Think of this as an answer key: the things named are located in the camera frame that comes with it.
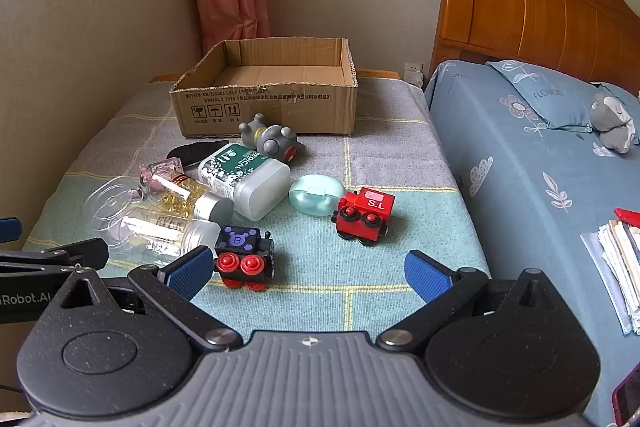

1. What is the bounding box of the blue floral bed cover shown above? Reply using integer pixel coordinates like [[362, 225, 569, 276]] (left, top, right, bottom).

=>
[[424, 59, 640, 427]]

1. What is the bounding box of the pink smartphone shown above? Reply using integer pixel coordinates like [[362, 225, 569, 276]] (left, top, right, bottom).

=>
[[612, 364, 640, 427]]

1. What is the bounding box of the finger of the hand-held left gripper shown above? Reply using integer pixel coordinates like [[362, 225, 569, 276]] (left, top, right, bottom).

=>
[[0, 217, 23, 244], [0, 238, 109, 280]]

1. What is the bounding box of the clear bottle with white cap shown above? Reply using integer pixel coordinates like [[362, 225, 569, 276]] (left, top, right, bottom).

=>
[[107, 206, 222, 265]]

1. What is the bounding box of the grey plush toy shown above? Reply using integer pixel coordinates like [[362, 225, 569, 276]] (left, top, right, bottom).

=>
[[589, 93, 638, 154]]

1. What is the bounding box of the black oval foot file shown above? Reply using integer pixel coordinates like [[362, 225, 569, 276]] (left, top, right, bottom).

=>
[[166, 139, 230, 172]]

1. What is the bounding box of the white bottle with green label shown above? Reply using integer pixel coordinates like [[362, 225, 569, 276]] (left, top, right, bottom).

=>
[[197, 144, 292, 222]]

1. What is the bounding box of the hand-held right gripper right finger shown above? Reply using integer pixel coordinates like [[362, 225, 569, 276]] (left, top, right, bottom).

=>
[[375, 250, 571, 354]]

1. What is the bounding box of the cardboard box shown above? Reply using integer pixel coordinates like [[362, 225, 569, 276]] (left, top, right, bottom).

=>
[[169, 38, 359, 138]]

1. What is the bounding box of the stack of papers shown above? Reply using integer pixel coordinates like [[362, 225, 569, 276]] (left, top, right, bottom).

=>
[[580, 219, 640, 335]]

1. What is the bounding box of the capsule jar with grey cap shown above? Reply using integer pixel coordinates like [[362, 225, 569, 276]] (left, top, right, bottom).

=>
[[145, 172, 234, 225]]

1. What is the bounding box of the checked blanket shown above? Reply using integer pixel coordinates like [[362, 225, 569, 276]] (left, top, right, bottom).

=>
[[22, 77, 493, 338]]

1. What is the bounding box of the white wall socket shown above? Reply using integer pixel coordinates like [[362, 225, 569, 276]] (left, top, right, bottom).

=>
[[402, 62, 425, 88]]

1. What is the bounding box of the grey rubber animal toy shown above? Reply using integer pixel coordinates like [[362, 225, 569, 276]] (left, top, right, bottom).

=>
[[237, 113, 301, 166]]

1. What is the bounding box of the clear round plastic container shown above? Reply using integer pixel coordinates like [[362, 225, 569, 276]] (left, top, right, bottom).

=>
[[82, 175, 146, 234]]

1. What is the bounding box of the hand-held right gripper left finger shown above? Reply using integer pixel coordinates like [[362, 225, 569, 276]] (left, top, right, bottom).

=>
[[47, 245, 244, 354]]

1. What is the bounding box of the red toy train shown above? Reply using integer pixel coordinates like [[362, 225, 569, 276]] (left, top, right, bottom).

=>
[[331, 188, 396, 248]]

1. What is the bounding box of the small pink glass bottle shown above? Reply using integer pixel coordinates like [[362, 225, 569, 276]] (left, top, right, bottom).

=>
[[139, 158, 185, 192]]

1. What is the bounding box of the blue floral pillow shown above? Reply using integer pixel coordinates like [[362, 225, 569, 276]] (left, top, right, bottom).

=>
[[486, 59, 638, 132]]

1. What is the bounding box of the wooden table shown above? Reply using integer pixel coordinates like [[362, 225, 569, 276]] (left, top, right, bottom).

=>
[[149, 68, 402, 84]]

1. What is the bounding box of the wooden headboard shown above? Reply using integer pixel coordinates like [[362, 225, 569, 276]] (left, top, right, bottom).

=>
[[429, 0, 640, 95]]

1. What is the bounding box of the black toy train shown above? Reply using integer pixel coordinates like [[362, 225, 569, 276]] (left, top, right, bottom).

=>
[[214, 227, 275, 291]]

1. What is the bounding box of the mint green oval case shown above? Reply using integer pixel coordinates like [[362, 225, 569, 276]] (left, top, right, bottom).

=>
[[288, 174, 347, 219]]

